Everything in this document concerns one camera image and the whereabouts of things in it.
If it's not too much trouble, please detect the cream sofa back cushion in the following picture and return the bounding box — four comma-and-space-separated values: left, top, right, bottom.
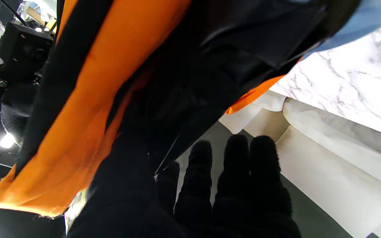
275, 126, 381, 238

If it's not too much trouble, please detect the cream sectional sofa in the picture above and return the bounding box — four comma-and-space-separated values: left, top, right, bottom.
219, 91, 381, 238

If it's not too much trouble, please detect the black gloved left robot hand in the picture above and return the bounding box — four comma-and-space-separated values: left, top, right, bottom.
66, 132, 302, 238

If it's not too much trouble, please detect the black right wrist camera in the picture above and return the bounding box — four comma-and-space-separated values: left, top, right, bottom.
0, 21, 54, 75

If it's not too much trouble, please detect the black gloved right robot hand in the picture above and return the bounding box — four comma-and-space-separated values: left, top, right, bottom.
0, 81, 44, 146

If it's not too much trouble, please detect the orange and blue backpack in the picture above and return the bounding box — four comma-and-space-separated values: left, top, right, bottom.
0, 0, 381, 218

